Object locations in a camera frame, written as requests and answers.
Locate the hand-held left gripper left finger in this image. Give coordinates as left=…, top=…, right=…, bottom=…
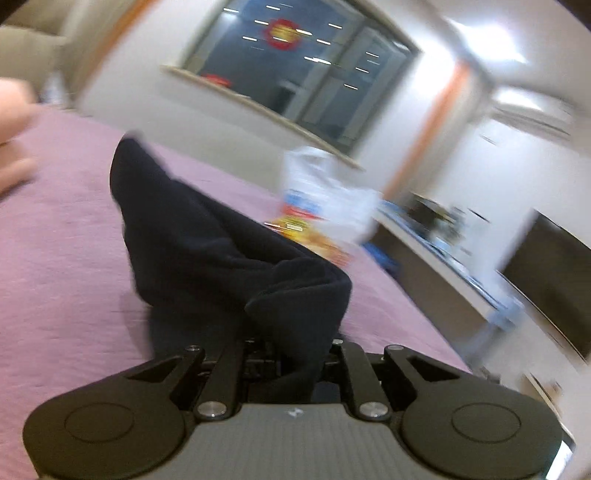
left=126, top=342, right=246, bottom=422

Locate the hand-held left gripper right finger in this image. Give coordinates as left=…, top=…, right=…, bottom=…
left=330, top=340, right=445, bottom=422

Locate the black hoodie with white stripes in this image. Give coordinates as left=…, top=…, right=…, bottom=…
left=108, top=133, right=354, bottom=406

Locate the blue plastic stool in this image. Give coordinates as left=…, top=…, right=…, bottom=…
left=369, top=246, right=402, bottom=278

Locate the blue and white desk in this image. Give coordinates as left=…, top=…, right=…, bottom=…
left=369, top=198, right=528, bottom=334

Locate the yellow red snack packet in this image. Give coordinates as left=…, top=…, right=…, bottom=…
left=265, top=211, right=355, bottom=269

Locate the white plastic bag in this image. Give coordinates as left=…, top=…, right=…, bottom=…
left=281, top=146, right=385, bottom=245

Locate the black television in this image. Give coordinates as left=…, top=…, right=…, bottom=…
left=495, top=207, right=591, bottom=364

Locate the orange-edged curtain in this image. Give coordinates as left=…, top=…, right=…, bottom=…
left=382, top=61, right=472, bottom=205

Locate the window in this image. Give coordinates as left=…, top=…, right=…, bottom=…
left=161, top=0, right=424, bottom=172

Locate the white air conditioner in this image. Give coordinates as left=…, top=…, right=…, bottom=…
left=488, top=98, right=579, bottom=140

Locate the folded pink blanket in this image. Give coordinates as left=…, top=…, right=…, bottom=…
left=0, top=78, right=41, bottom=198

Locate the beige padded headboard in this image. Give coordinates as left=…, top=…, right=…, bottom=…
left=0, top=0, right=95, bottom=110

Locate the picture frame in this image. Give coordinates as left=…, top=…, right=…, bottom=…
left=407, top=194, right=441, bottom=229

